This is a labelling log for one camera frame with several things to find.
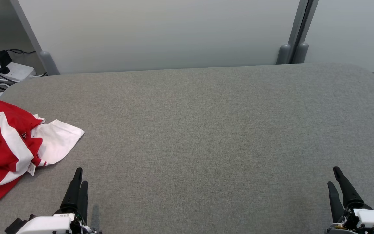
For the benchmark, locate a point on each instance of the black plug adapter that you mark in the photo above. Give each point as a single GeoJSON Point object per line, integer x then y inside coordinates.
{"type": "Point", "coordinates": [3, 58]}

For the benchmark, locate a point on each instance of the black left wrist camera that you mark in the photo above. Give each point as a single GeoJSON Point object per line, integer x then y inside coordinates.
{"type": "Point", "coordinates": [14, 227]}

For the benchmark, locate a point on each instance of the wide white partition panel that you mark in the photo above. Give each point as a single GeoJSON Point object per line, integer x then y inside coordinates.
{"type": "Point", "coordinates": [161, 35]}

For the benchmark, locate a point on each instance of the narrow white partition panel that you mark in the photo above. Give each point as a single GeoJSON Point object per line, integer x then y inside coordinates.
{"type": "Point", "coordinates": [352, 32]}

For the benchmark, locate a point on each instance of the dark grey partition post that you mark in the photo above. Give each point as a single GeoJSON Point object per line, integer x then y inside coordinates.
{"type": "Point", "coordinates": [305, 35]}

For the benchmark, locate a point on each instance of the light grey partition post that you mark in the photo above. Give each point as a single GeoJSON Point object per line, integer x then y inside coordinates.
{"type": "Point", "coordinates": [294, 32]}
{"type": "Point", "coordinates": [31, 35]}

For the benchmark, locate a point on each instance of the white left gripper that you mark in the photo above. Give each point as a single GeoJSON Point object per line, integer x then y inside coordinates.
{"type": "Point", "coordinates": [50, 224]}

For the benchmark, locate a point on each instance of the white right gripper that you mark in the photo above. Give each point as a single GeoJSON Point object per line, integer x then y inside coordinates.
{"type": "Point", "coordinates": [372, 221]}

